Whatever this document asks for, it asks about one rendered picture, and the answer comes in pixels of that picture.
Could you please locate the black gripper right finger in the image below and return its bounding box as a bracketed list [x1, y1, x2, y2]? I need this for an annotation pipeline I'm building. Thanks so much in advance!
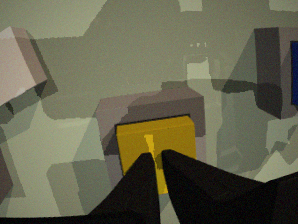
[161, 149, 298, 224]

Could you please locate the green button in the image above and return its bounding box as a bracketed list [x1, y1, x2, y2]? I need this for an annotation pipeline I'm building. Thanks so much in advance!
[0, 149, 13, 205]

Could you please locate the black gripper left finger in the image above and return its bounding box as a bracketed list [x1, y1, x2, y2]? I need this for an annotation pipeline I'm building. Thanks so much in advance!
[0, 153, 161, 224]

